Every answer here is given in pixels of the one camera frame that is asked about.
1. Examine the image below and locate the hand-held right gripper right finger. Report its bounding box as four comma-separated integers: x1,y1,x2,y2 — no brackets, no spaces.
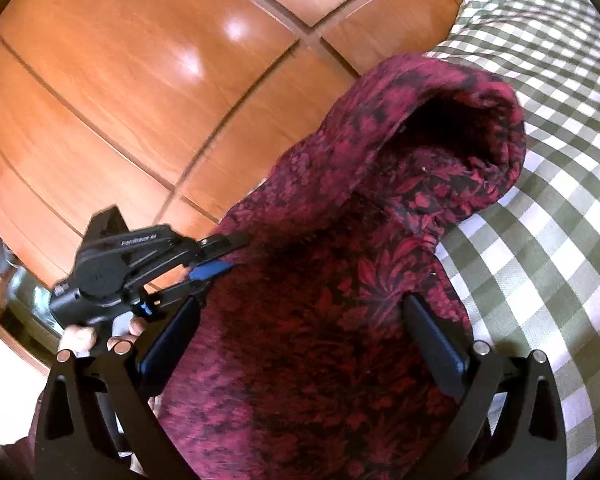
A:
402,294,568,480

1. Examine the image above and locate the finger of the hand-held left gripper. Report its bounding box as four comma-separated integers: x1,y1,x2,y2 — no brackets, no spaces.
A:
195,232,254,265
154,261,237,309

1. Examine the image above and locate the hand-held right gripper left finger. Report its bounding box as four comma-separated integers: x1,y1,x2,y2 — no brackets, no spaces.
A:
35,296,202,480

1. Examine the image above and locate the red floral garment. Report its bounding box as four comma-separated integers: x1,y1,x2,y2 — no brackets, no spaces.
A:
157,54,526,480

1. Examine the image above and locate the person's left hand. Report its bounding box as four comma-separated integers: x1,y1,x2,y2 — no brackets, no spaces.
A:
59,317,149,358

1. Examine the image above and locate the dark glass panel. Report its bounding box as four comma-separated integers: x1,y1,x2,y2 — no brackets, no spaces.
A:
0,260,63,348

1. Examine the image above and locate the green checked bedsheet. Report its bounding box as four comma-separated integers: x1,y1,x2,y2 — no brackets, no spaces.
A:
420,0,600,480

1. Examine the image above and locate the wooden wardrobe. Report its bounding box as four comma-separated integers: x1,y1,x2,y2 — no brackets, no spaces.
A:
0,0,486,376

